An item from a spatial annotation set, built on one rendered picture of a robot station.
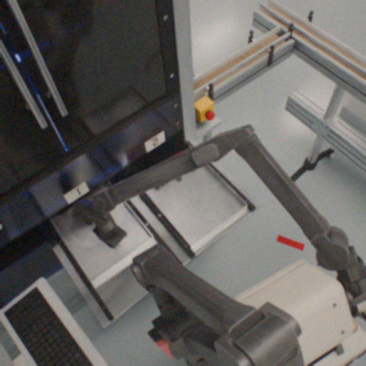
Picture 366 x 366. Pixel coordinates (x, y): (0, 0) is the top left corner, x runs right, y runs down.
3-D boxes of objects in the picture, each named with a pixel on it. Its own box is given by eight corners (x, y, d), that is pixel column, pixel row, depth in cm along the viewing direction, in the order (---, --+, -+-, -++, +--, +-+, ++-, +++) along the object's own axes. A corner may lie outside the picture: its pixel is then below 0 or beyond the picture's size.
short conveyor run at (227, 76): (183, 129, 171) (181, 105, 158) (162, 109, 178) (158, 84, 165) (294, 57, 190) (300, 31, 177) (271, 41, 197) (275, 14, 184)
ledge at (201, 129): (177, 119, 172) (177, 117, 170) (200, 105, 176) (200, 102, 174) (197, 139, 166) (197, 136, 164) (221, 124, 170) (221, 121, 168)
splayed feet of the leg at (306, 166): (274, 190, 249) (277, 179, 237) (327, 149, 263) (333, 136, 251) (283, 199, 245) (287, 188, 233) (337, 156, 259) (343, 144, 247)
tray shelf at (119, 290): (38, 225, 149) (36, 223, 148) (182, 130, 169) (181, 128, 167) (104, 329, 128) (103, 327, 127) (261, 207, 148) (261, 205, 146)
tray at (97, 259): (47, 216, 149) (44, 211, 146) (104, 178, 156) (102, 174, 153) (94, 285, 134) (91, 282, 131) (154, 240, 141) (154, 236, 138)
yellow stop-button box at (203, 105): (189, 113, 161) (189, 101, 155) (203, 104, 163) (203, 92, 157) (201, 124, 158) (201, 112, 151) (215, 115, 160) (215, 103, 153)
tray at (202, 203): (137, 185, 154) (136, 181, 151) (190, 150, 161) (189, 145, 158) (191, 250, 139) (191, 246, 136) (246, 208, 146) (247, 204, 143)
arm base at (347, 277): (352, 308, 94) (389, 283, 96) (339, 279, 93) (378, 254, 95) (330, 297, 102) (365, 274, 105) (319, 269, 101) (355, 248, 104)
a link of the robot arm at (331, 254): (236, 115, 92) (244, 109, 101) (195, 150, 98) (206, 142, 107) (357, 261, 92) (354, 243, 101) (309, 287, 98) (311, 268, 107)
